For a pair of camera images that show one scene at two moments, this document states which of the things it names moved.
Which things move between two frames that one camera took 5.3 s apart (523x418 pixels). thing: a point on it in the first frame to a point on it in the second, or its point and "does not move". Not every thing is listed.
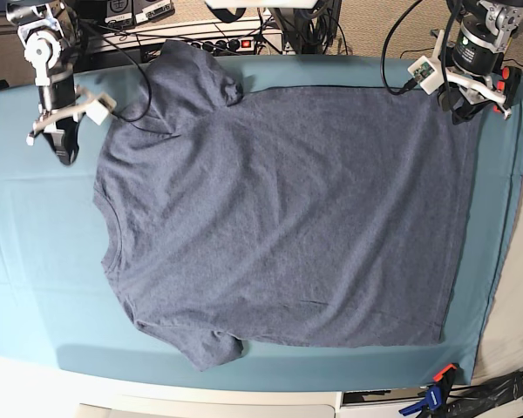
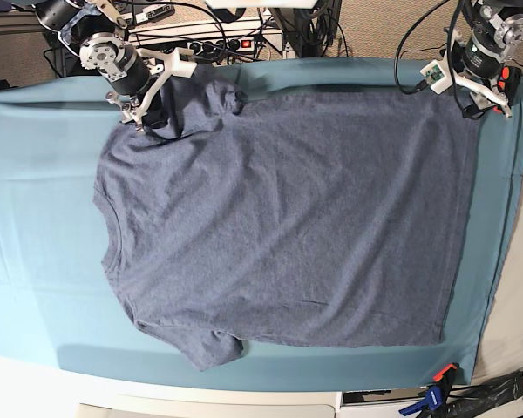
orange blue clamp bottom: x=438 y=395 does not move
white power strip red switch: x=271 y=43 does not move
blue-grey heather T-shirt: x=326 y=215 does not move
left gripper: x=56 y=92 to x=144 y=84
